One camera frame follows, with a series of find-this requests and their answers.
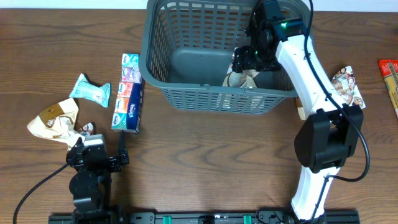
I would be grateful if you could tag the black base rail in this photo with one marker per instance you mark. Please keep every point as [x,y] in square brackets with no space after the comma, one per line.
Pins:
[202,217]

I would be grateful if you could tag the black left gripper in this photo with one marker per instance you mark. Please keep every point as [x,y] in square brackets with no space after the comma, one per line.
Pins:
[115,163]

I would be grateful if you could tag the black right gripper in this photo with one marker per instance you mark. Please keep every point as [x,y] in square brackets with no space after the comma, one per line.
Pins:
[244,58]

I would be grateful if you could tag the mint green wrapped packet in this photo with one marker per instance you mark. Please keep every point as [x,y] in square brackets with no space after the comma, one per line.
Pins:
[84,89]

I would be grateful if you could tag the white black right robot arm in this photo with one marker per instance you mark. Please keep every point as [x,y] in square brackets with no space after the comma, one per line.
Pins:
[326,139]

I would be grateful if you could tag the cookie snack pouch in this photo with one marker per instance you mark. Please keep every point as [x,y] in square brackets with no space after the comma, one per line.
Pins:
[239,80]
[345,84]

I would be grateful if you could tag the beige brown snack pouch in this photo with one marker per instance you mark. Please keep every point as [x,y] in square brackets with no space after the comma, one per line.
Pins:
[57,123]

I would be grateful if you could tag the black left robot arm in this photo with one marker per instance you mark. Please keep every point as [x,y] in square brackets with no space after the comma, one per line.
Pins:
[91,185]

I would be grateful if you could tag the red yellow packet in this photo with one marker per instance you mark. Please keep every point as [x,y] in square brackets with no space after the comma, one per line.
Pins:
[389,71]

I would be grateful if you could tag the grey plastic basket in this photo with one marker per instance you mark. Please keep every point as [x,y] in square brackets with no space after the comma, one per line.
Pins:
[187,47]

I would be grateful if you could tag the Kleenex tissue multipack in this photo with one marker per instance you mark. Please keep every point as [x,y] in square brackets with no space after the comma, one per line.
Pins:
[129,99]

